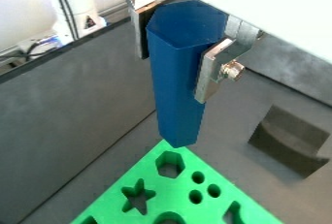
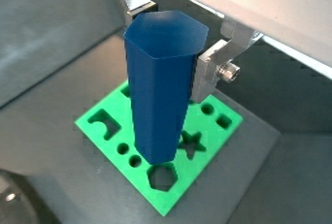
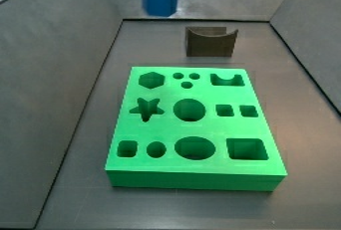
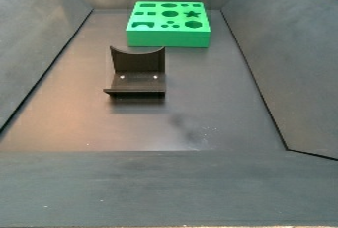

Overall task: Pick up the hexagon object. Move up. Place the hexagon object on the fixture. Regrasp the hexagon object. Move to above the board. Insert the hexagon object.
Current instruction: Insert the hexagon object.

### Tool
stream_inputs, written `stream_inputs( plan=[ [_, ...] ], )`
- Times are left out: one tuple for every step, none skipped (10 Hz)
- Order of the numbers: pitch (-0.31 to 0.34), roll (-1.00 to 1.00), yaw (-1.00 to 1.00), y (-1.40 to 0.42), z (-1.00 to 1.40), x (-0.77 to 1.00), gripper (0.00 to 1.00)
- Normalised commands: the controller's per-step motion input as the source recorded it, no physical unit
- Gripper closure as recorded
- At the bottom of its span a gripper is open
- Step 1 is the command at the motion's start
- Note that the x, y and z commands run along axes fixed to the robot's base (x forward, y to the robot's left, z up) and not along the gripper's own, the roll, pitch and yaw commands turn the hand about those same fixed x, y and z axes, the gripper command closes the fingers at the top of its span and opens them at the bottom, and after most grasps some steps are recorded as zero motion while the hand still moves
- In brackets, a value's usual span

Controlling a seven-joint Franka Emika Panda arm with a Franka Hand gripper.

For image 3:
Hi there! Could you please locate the black curved cradle stand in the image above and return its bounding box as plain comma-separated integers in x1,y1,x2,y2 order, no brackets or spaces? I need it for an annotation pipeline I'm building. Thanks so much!
184,27,238,57

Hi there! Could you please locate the green shape sorter board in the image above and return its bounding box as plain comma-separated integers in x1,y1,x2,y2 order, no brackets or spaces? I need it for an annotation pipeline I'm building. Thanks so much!
105,67,287,191

